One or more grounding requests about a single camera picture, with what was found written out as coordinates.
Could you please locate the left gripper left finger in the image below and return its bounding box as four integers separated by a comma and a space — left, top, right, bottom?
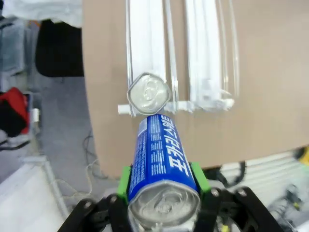
57, 165, 133, 232

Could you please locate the blue Pocari Sweat can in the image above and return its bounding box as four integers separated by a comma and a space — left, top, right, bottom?
126, 72, 172, 116
127, 114, 202, 231

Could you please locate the white cover cloth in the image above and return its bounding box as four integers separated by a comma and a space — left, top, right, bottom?
0, 0, 83, 28

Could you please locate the white wire can dispenser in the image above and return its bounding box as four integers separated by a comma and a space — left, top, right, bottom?
117, 0, 240, 118

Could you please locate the red and black bag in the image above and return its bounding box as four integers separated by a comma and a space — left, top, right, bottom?
0, 87, 31, 137

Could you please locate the white floor cable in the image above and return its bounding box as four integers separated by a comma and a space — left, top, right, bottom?
60, 134, 109, 201

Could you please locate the black storage case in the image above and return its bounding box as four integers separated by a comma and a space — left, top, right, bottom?
35, 19, 84, 77

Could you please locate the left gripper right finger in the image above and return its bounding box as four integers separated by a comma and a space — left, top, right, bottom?
190, 161, 284, 232

